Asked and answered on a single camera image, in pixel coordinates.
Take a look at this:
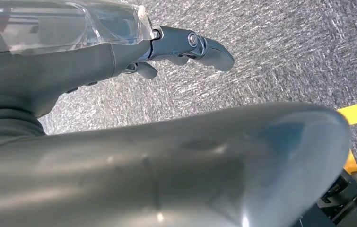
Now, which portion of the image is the black robot foot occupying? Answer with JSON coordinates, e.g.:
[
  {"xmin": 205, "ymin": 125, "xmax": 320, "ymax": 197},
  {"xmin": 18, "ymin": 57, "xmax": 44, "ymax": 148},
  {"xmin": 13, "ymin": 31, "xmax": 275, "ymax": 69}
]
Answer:
[{"xmin": 292, "ymin": 170, "xmax": 357, "ymax": 227}]

